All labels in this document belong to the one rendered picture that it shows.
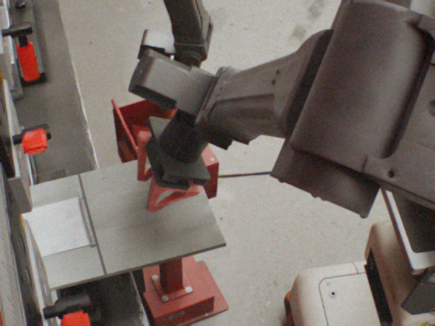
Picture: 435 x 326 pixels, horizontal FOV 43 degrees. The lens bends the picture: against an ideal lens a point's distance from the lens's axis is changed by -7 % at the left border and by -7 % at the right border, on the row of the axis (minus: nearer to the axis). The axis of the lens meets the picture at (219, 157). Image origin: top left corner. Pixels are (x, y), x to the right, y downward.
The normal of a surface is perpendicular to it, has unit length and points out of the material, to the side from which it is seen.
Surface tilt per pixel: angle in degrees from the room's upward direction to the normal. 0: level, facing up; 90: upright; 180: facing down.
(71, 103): 0
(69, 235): 0
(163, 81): 47
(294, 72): 70
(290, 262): 0
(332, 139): 40
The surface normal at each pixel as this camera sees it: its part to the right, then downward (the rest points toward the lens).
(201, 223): 0.04, -0.63
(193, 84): 0.32, 0.15
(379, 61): -0.30, -0.12
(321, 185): -0.51, -0.22
